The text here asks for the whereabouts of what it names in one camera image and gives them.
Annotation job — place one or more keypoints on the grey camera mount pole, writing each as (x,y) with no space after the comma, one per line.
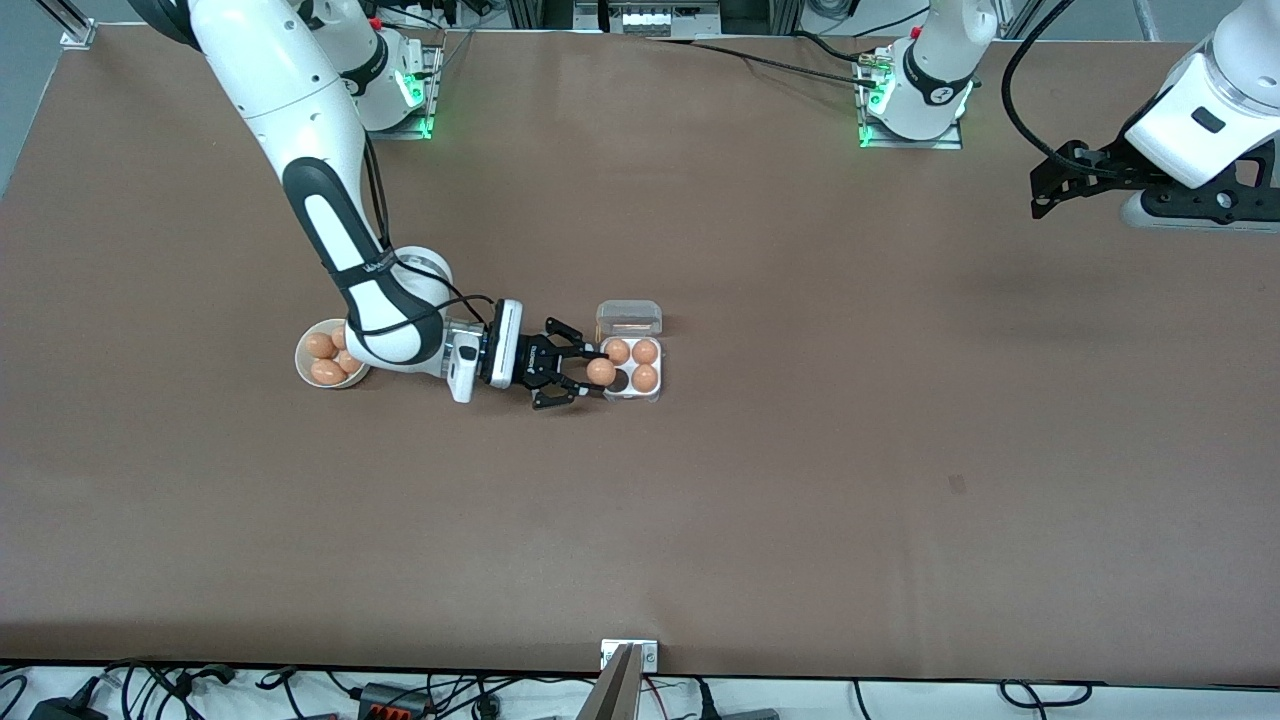
(615,695)

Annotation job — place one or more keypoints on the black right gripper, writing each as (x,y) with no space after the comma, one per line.
(530,361)

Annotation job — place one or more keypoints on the clear plastic egg box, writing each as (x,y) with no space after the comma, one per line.
(630,320)

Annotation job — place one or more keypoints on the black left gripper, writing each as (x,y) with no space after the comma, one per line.
(1098,167)

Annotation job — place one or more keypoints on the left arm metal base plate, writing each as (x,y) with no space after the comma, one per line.
(950,141)

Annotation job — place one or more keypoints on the black box orange connectors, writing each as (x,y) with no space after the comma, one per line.
(385,700)

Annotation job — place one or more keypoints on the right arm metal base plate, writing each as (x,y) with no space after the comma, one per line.
(425,128)

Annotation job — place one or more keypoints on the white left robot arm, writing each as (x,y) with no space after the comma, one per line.
(940,60)

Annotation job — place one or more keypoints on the white round bowl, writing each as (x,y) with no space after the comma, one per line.
(303,372)

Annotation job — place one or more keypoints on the black power adapter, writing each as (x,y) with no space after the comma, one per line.
(65,712)

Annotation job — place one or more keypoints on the silver metal bracket plate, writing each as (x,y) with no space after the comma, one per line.
(650,657)

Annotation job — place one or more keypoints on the aluminium corner profile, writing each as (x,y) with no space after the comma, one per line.
(78,30)

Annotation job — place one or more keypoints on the white electrical terminal box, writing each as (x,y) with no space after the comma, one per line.
(650,18)

